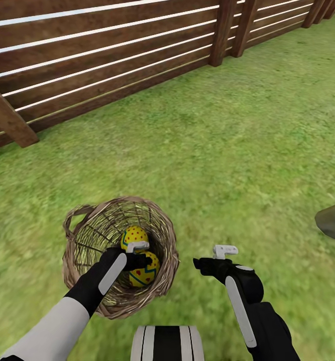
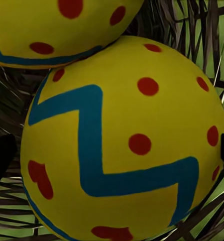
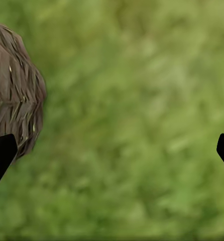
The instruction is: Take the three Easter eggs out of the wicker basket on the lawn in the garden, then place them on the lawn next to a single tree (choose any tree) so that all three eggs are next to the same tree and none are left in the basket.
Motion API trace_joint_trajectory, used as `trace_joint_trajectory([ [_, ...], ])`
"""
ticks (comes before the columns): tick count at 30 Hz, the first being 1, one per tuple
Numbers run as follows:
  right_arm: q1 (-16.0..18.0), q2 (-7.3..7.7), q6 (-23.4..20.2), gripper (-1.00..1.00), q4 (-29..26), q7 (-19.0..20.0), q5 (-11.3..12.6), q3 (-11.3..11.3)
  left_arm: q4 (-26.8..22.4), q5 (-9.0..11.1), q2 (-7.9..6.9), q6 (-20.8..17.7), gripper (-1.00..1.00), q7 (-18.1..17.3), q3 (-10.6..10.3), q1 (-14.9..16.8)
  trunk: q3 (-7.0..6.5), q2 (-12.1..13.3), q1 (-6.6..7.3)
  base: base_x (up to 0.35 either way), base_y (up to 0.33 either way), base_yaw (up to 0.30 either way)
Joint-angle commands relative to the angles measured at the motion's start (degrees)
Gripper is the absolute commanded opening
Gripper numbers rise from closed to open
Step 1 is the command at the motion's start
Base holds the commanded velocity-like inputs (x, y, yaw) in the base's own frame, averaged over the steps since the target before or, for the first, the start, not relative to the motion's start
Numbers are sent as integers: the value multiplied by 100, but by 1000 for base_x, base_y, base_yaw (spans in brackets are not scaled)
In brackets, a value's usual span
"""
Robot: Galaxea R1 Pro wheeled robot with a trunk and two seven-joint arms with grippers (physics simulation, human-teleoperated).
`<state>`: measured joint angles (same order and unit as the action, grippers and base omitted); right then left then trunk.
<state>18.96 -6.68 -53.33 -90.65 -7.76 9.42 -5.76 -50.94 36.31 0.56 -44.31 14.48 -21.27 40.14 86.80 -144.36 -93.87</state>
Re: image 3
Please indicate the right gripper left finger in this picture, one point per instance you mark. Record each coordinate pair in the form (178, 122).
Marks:
(8, 150)

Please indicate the wicker basket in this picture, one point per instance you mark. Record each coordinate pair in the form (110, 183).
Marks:
(22, 93)

